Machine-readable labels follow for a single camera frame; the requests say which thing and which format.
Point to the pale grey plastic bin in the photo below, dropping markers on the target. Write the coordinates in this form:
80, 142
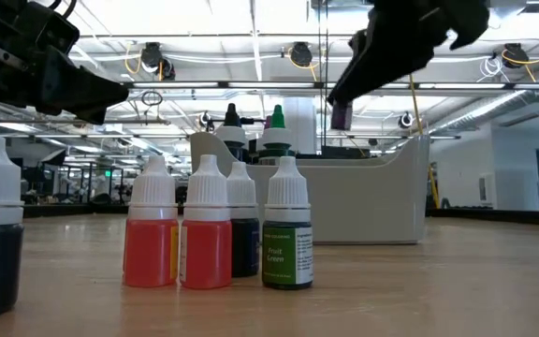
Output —
353, 201

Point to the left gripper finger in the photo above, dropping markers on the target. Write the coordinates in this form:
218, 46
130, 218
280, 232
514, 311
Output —
82, 93

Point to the large bottle with green tip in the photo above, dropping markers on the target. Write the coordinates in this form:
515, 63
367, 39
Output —
276, 138

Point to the distant black workstation frame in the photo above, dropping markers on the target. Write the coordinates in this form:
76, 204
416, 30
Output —
73, 187

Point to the large bottle with black tip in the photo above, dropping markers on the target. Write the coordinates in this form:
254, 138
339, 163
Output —
231, 136

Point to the small Fruit Green dropper bottle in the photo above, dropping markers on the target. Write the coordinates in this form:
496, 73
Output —
281, 262

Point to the silver ventilation duct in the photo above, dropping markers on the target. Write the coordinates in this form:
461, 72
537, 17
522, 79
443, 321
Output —
485, 110

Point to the small Taro Purple dropper bottle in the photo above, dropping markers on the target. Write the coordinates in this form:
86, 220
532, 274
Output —
342, 117

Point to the small blue dropper bottle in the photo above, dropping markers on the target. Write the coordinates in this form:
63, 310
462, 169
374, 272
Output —
243, 243

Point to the black aluminium rig frame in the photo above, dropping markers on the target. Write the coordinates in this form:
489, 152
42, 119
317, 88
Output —
63, 210

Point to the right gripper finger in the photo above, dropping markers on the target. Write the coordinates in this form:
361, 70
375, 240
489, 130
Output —
377, 70

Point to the long ceiling light bar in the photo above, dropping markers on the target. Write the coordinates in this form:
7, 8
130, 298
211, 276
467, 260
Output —
274, 85

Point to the small orange dropper bottle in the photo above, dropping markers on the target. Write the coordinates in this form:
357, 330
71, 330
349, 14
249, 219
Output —
206, 253
150, 253

